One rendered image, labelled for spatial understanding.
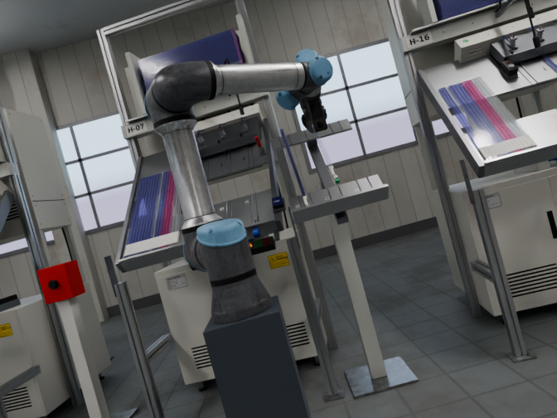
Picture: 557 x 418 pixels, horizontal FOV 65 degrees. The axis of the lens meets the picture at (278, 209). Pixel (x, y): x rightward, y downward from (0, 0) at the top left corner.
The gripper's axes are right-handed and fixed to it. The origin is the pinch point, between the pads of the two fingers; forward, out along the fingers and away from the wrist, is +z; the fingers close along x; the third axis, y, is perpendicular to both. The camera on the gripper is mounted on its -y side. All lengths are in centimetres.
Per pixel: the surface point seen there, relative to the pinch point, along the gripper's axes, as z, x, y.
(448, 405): 30, -15, -99
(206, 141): 31, 46, 36
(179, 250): 23, 64, -22
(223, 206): 25, 43, -6
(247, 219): 20.4, 34.4, -17.5
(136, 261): 25, 82, -20
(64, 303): 47, 126, -20
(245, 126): 27, 26, 34
